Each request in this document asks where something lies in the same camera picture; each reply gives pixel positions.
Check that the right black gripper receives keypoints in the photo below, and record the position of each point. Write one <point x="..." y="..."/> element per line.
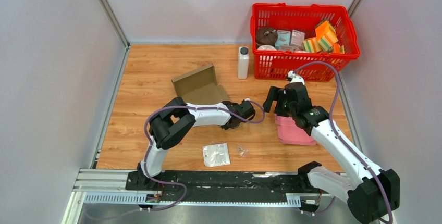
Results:
<point x="274" y="94"/>

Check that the brown cardboard box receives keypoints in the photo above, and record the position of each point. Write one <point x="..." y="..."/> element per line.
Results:
<point x="200" y="86"/>

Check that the white plastic bag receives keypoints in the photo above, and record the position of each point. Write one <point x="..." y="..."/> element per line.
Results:
<point x="216" y="155"/>

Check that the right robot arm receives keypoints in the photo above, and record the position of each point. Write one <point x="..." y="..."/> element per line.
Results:
<point x="369" y="191"/>

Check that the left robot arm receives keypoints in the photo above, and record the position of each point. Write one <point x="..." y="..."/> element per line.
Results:
<point x="166" y="128"/>

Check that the pink paper box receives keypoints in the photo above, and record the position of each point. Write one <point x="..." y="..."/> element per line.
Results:
<point x="289" y="133"/>

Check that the teal small box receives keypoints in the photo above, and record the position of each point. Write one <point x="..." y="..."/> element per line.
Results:
<point x="283" y="38"/>

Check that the grey pink small box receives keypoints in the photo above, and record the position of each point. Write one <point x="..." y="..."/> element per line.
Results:
<point x="297" y="39"/>

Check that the white round lid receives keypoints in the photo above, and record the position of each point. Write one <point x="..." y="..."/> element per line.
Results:
<point x="266" y="48"/>

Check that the white bottle black cap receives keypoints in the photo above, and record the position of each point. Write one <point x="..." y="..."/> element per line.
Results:
<point x="243" y="62"/>

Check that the red plastic basket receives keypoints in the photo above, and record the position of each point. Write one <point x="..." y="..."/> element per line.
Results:
<point x="280" y="16"/>

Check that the brown round item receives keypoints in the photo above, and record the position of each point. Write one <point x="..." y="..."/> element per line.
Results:
<point x="266" y="36"/>

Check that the striped sponge pack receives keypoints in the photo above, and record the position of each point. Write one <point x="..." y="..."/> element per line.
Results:
<point x="311" y="45"/>

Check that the small clear screw bag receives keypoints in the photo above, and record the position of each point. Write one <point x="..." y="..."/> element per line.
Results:
<point x="242" y="151"/>

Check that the orange green sponge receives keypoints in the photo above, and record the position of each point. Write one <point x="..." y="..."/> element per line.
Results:
<point x="326" y="35"/>

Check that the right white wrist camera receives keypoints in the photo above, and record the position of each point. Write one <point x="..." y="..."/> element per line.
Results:
<point x="292" y="77"/>

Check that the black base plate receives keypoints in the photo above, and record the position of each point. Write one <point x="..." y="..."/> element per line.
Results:
<point x="226" y="186"/>

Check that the aluminium frame rail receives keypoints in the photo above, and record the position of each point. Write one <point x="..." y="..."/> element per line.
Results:
<point x="105" y="186"/>

